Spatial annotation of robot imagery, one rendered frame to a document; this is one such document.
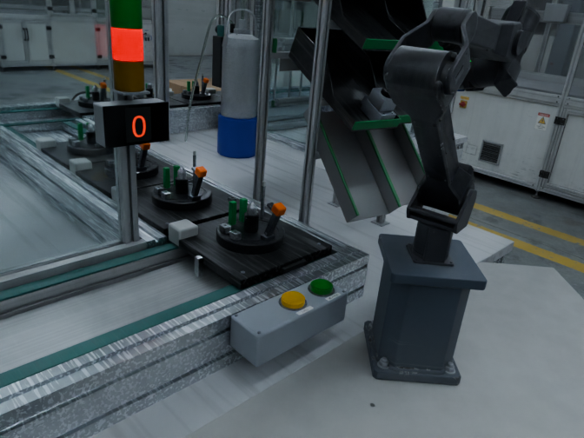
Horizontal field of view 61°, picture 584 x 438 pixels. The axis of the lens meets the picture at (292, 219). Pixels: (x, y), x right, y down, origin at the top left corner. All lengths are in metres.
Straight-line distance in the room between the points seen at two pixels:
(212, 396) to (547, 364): 0.60
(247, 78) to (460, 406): 1.36
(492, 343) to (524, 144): 3.99
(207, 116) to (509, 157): 3.31
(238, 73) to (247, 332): 1.25
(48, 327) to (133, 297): 0.15
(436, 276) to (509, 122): 4.25
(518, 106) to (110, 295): 4.37
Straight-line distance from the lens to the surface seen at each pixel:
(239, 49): 1.86
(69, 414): 0.74
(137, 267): 1.01
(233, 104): 1.90
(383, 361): 0.88
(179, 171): 1.19
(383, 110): 1.10
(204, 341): 0.81
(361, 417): 0.81
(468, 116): 5.15
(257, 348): 0.78
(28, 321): 0.92
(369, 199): 1.17
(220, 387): 0.83
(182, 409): 0.80
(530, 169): 4.96
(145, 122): 0.93
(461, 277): 0.80
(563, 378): 1.03
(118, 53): 0.91
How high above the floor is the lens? 1.42
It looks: 23 degrees down
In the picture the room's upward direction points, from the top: 5 degrees clockwise
